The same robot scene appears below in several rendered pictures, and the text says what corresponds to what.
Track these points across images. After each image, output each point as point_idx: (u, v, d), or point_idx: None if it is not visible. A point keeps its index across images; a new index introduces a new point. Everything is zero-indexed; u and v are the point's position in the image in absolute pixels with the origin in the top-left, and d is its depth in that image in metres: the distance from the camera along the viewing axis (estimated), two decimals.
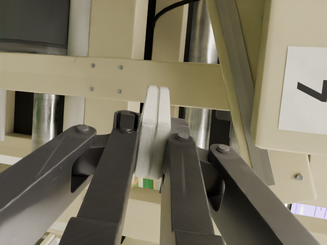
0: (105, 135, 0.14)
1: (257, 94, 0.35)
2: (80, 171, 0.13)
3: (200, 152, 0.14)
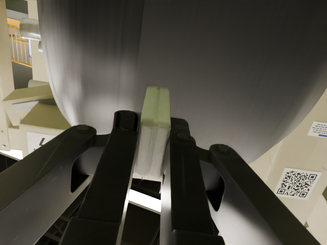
0: (105, 135, 0.14)
1: (43, 121, 0.88)
2: (80, 171, 0.13)
3: (200, 152, 0.14)
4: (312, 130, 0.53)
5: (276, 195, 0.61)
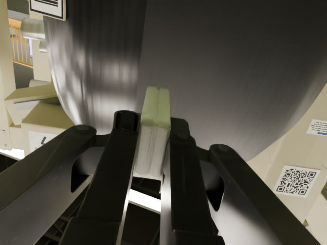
0: (105, 135, 0.14)
1: (44, 120, 0.88)
2: (80, 171, 0.13)
3: (200, 152, 0.14)
4: (311, 128, 0.54)
5: (276, 192, 0.62)
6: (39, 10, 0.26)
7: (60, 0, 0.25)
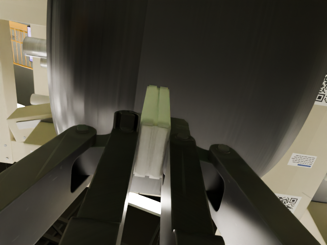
0: (105, 135, 0.14)
1: (45, 140, 0.93)
2: (80, 171, 0.13)
3: (200, 152, 0.14)
4: (292, 160, 0.59)
5: None
6: None
7: None
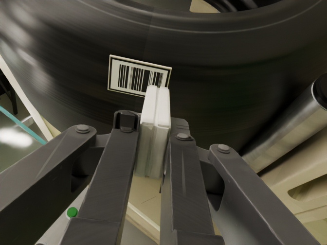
0: (105, 135, 0.14)
1: None
2: (80, 171, 0.13)
3: (200, 152, 0.14)
4: None
5: None
6: (112, 67, 0.28)
7: (123, 89, 0.30)
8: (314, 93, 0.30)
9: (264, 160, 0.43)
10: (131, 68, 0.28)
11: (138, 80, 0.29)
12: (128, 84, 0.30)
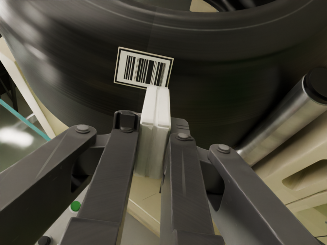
0: (105, 135, 0.14)
1: None
2: (80, 171, 0.13)
3: (200, 152, 0.14)
4: None
5: None
6: (119, 58, 0.32)
7: (128, 81, 0.33)
8: (304, 86, 0.32)
9: (260, 151, 0.46)
10: (137, 59, 0.32)
11: (143, 72, 0.32)
12: (134, 76, 0.32)
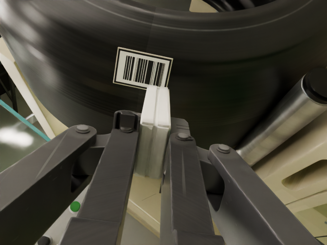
0: (105, 135, 0.14)
1: None
2: (80, 171, 0.13)
3: (200, 152, 0.14)
4: None
5: None
6: (119, 58, 0.32)
7: (127, 82, 0.33)
8: (303, 86, 0.32)
9: (260, 151, 0.46)
10: (136, 59, 0.32)
11: (142, 72, 0.32)
12: (133, 76, 0.32)
